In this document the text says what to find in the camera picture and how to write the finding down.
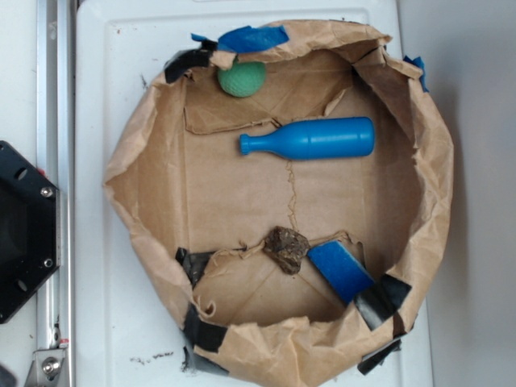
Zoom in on blue tape strip right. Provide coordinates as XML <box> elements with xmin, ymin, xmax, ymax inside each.
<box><xmin>403</xmin><ymin>56</ymin><xmax>429</xmax><ymax>93</ymax></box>

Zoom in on green foam ball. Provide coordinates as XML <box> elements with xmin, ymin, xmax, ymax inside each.
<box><xmin>217</xmin><ymin>57</ymin><xmax>266</xmax><ymax>98</ymax></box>

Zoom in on white plastic board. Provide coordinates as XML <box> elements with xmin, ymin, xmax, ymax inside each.
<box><xmin>70</xmin><ymin>1</ymin><xmax>402</xmax><ymax>386</ymax></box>

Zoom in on brown paper bag tray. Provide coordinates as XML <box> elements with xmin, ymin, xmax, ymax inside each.
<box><xmin>104</xmin><ymin>20</ymin><xmax>454</xmax><ymax>386</ymax></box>

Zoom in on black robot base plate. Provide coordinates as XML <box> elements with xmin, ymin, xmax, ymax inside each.
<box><xmin>1</xmin><ymin>140</ymin><xmax>59</xmax><ymax>324</ymax></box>

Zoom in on brown rock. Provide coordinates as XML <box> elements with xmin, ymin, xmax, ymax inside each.
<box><xmin>264</xmin><ymin>226</ymin><xmax>310</xmax><ymax>275</ymax></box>

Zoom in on metal corner bracket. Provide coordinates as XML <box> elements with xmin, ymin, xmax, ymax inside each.
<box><xmin>24</xmin><ymin>348</ymin><xmax>69</xmax><ymax>387</ymax></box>

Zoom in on aluminium rail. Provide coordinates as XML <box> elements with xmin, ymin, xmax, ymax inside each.
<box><xmin>36</xmin><ymin>1</ymin><xmax>78</xmax><ymax>386</ymax></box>

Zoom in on blue tape strip top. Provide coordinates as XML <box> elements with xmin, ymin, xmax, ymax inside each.
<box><xmin>216</xmin><ymin>25</ymin><xmax>289</xmax><ymax>54</ymax></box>

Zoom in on blue plastic bottle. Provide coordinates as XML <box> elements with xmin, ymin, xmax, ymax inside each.
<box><xmin>239</xmin><ymin>117</ymin><xmax>375</xmax><ymax>160</ymax></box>

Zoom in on blue tape strip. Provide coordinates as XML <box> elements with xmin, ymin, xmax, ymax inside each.
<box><xmin>403</xmin><ymin>56</ymin><xmax>429</xmax><ymax>93</ymax></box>
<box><xmin>216</xmin><ymin>25</ymin><xmax>289</xmax><ymax>54</ymax></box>

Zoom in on blue sponge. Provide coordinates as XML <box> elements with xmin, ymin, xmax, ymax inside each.
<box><xmin>308</xmin><ymin>240</ymin><xmax>374</xmax><ymax>304</ymax></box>

